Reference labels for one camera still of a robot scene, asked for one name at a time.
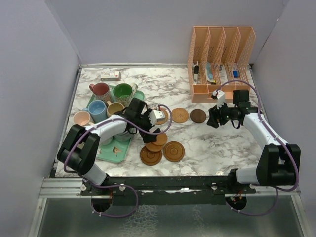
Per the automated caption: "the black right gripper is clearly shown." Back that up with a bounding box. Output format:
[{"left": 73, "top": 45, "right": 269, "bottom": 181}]
[{"left": 207, "top": 99, "right": 237, "bottom": 128}]

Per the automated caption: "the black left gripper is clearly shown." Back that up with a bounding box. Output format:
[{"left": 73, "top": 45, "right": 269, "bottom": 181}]
[{"left": 135, "top": 109, "right": 160, "bottom": 143}]

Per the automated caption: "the light brown wooden coaster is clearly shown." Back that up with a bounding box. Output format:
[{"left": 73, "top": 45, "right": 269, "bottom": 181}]
[{"left": 152, "top": 133, "right": 167, "bottom": 146}]

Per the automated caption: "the woven rattan coaster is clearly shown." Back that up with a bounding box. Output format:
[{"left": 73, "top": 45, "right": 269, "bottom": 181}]
[
  {"left": 156, "top": 108, "right": 169, "bottom": 125},
  {"left": 172, "top": 108, "right": 189, "bottom": 123}
]

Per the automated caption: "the dark walnut coaster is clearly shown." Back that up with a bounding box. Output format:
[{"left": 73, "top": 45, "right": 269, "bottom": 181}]
[{"left": 190, "top": 109, "right": 206, "bottom": 123}]

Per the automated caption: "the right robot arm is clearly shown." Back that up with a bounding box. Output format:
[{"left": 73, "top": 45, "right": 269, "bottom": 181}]
[{"left": 207, "top": 90, "right": 301, "bottom": 193}]

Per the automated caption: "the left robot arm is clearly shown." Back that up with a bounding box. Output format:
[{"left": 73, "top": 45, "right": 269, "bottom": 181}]
[{"left": 57, "top": 98, "right": 165, "bottom": 195}]

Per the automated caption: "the brown ringed wooden coaster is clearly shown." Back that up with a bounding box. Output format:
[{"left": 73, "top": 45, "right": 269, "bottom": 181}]
[{"left": 140, "top": 147, "right": 162, "bottom": 166}]

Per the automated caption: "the grey mug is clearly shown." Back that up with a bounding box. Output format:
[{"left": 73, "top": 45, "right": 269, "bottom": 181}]
[{"left": 114, "top": 131, "right": 133, "bottom": 142}]

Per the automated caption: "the white printed packet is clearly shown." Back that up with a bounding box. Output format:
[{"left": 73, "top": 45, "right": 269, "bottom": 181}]
[{"left": 219, "top": 65, "right": 228, "bottom": 84}]

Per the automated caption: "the green serving tray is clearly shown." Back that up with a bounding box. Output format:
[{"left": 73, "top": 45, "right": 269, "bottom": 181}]
[{"left": 86, "top": 85, "right": 145, "bottom": 163}]

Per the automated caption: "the white blue packet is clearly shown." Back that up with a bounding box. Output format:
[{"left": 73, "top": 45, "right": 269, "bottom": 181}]
[{"left": 205, "top": 62, "right": 216, "bottom": 84}]

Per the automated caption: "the black grey marker pen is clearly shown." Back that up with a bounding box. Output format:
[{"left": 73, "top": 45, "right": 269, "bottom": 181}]
[{"left": 193, "top": 64, "right": 199, "bottom": 84}]

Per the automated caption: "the tan mug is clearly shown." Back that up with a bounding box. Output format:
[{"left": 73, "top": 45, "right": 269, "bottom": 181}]
[{"left": 106, "top": 101, "right": 124, "bottom": 118}]

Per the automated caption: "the green floral mug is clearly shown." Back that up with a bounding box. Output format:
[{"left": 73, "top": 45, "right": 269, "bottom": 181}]
[{"left": 113, "top": 83, "right": 138, "bottom": 107}]

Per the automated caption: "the peach plastic file organizer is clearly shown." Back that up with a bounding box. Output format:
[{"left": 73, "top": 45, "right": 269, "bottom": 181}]
[{"left": 187, "top": 26, "right": 256, "bottom": 103}]

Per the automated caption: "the blue mug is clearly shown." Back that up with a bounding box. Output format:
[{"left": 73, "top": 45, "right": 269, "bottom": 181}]
[{"left": 83, "top": 100, "right": 108, "bottom": 123}]

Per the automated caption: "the red floral mug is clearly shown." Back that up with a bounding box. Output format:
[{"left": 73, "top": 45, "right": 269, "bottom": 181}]
[{"left": 89, "top": 82, "right": 112, "bottom": 102}]

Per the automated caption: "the pink mug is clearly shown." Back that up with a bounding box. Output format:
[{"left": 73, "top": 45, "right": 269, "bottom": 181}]
[{"left": 73, "top": 111, "right": 94, "bottom": 126}]

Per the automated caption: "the small white red box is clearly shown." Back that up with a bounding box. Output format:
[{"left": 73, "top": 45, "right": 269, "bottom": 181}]
[{"left": 100, "top": 71, "right": 121, "bottom": 81}]

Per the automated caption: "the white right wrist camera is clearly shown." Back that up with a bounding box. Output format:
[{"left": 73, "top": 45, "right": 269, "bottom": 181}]
[{"left": 211, "top": 90, "right": 226, "bottom": 109}]

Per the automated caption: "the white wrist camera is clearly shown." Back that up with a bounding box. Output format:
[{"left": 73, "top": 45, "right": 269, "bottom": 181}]
[
  {"left": 211, "top": 90, "right": 226, "bottom": 109},
  {"left": 149, "top": 110, "right": 165, "bottom": 126}
]

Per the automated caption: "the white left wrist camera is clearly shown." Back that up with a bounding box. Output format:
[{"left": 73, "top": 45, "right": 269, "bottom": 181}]
[{"left": 149, "top": 110, "right": 165, "bottom": 126}]

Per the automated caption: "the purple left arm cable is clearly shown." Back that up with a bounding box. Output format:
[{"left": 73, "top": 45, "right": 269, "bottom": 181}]
[{"left": 63, "top": 104, "right": 173, "bottom": 218}]

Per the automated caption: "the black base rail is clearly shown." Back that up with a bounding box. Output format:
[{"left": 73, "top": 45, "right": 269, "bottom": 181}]
[{"left": 80, "top": 174, "right": 255, "bottom": 206}]

